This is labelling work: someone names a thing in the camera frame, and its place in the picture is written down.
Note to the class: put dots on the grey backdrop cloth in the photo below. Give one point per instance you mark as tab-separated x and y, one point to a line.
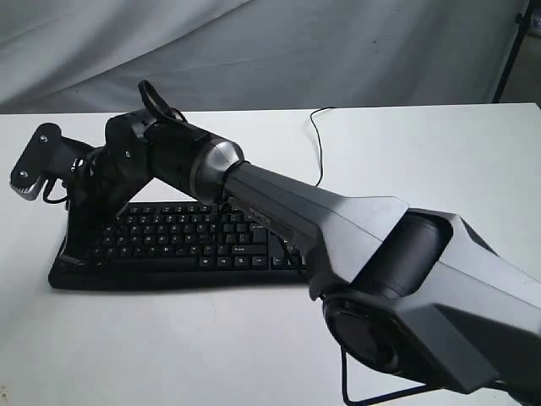
89	56

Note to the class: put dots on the black tripod stand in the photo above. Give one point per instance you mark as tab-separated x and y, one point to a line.
522	21

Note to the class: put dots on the black Acer computer keyboard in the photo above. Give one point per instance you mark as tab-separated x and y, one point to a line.
184	245

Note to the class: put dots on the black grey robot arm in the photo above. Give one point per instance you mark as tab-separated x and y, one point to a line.
407	292

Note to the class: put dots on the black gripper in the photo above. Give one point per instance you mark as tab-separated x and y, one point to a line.
102	183

